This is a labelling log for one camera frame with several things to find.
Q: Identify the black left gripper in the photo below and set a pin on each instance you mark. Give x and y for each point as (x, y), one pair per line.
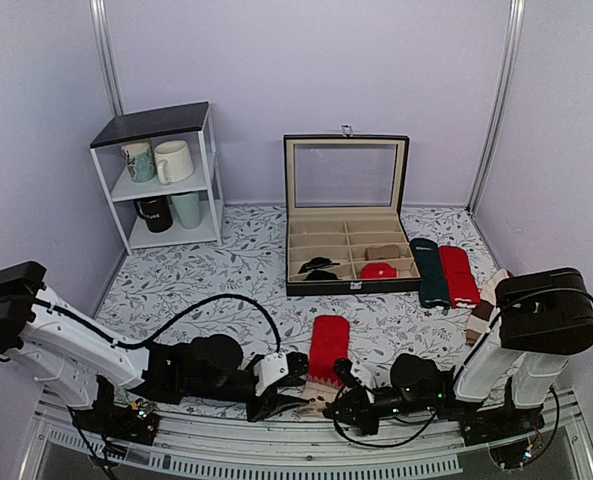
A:
(271, 404)

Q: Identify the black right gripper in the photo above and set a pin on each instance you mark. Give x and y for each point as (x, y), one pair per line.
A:
(360, 412)

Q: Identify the red and beige sock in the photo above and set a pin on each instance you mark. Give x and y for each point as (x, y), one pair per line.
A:
(329, 343)

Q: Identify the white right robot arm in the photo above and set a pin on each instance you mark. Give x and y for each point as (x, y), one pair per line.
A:
(498, 391)

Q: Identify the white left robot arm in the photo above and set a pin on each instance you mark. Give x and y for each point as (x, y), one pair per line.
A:
(112, 383)

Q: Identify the rolled red sock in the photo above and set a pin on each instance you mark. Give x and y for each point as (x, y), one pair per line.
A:
(378, 271)

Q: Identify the rolled black sock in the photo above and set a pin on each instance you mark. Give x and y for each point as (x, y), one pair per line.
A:
(319, 269)

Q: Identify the dark green sock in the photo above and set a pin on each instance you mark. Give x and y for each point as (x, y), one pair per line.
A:
(433, 291)

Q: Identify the rolled brown sock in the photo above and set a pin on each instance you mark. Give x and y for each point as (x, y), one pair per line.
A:
(386, 252)

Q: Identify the red sock with white band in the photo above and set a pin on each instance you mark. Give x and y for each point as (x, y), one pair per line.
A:
(462, 287)

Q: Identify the cream and brown sock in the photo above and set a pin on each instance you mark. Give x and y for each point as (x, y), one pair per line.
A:
(480, 316)

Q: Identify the black compartment storage box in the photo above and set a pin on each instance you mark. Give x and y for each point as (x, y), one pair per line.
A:
(343, 193)

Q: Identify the light green tumbler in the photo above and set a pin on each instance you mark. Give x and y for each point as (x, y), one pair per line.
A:
(187, 207)

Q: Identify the black mug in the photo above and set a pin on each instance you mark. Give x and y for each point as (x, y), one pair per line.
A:
(156, 213)

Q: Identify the white mug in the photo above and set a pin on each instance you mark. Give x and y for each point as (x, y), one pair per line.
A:
(173, 161)

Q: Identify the white shelf with black top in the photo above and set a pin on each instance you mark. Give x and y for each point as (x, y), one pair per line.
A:
(189, 122)

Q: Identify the teal patterned mug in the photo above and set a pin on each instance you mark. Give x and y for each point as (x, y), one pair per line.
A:
(139, 160)

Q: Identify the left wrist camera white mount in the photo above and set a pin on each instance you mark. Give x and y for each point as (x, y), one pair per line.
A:
(269, 370)

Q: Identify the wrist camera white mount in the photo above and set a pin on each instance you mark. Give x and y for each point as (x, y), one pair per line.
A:
(269, 370)
(365, 379)

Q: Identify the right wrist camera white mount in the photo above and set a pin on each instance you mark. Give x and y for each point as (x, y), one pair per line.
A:
(365, 379)

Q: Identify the aluminium front frame rail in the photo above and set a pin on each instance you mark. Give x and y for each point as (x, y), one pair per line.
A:
(222, 447)

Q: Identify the right metal corner post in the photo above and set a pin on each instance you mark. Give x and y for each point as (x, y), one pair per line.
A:
(507, 68)

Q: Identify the metal corner post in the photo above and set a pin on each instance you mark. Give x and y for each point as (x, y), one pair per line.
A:
(102, 37)
(507, 68)

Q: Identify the left metal corner post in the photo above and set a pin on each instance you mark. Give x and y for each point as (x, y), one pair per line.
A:
(102, 37)

